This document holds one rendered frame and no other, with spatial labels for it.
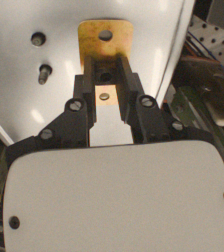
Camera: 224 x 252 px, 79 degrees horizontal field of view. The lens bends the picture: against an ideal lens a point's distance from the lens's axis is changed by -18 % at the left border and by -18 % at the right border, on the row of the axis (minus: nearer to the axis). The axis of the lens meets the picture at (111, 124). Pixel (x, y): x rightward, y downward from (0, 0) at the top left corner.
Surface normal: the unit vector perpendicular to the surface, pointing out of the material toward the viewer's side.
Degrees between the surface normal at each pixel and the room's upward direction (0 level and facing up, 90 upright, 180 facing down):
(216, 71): 90
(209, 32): 0
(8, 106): 0
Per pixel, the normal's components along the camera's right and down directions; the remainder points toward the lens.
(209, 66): 0.04, -0.58
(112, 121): 0.10, 0.81
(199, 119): -0.95, 0.22
